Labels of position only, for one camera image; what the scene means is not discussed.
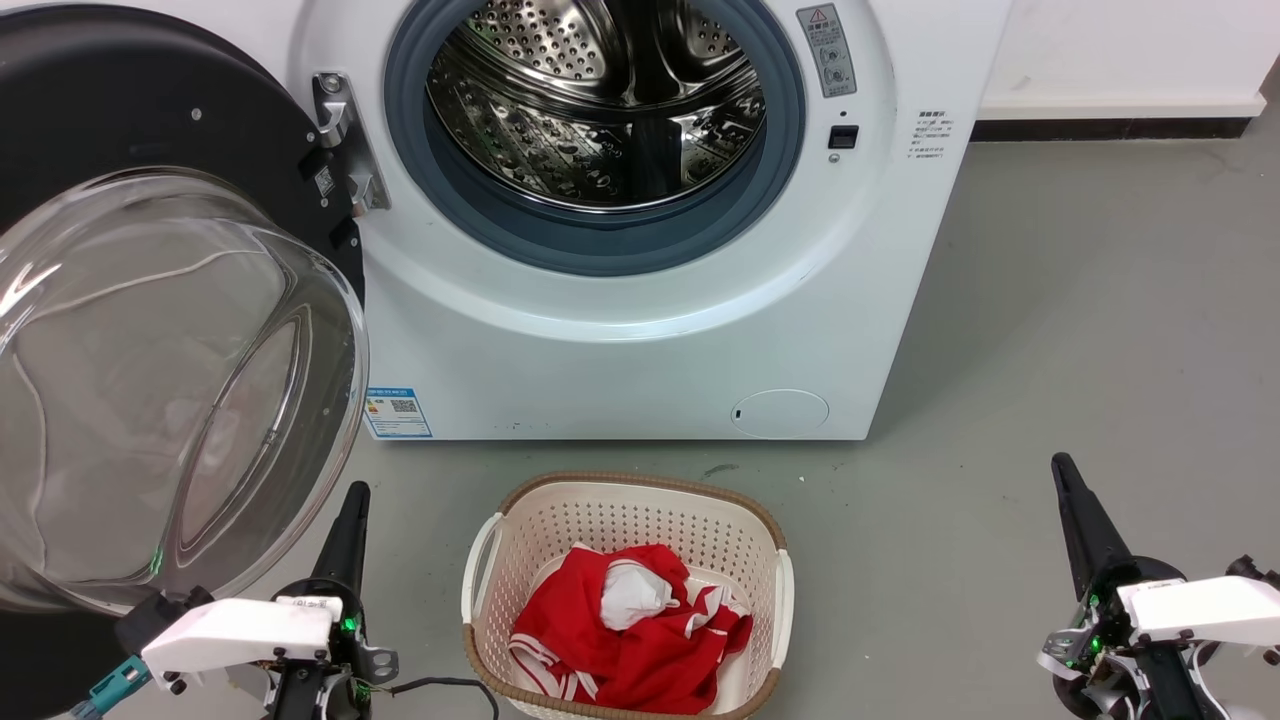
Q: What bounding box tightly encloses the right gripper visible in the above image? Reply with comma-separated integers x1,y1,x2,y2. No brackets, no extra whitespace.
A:
1037,452,1186,720

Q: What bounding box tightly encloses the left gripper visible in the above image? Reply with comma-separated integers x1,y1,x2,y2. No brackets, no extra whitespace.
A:
273,481,400,720

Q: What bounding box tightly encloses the black round washer door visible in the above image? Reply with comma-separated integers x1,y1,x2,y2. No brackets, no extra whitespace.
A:
0,3,371,720

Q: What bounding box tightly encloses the white front-load washing machine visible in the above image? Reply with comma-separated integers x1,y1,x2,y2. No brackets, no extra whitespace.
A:
0,0,1013,442

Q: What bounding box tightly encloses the metal door hinge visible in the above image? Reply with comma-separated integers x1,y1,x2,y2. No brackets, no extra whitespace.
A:
311,70,391,216

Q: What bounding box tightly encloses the stainless steel washer drum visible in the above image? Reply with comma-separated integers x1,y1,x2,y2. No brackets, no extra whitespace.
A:
427,0,767,213

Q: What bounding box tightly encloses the blue energy label sticker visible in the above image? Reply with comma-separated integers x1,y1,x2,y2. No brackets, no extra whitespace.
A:
364,388,434,440

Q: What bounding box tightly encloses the white plastic laundry basket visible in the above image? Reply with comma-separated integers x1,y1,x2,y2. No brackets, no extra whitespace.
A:
461,472,795,720

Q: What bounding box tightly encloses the red garment with white stripes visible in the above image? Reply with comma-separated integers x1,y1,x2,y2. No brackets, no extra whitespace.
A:
508,543,754,715

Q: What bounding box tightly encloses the round white filter cover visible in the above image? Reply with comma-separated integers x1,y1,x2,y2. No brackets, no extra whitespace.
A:
730,389,830,439

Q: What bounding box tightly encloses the small printed text label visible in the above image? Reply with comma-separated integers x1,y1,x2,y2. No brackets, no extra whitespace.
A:
910,110,954,161

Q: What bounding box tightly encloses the grey warning sticker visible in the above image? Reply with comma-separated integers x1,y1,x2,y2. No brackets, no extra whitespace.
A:
796,3,858,99

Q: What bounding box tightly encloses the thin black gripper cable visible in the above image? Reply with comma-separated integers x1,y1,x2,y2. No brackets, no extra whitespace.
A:
385,677,501,720

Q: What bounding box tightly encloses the teal cable connector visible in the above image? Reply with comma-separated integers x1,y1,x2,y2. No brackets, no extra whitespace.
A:
68,655,152,720

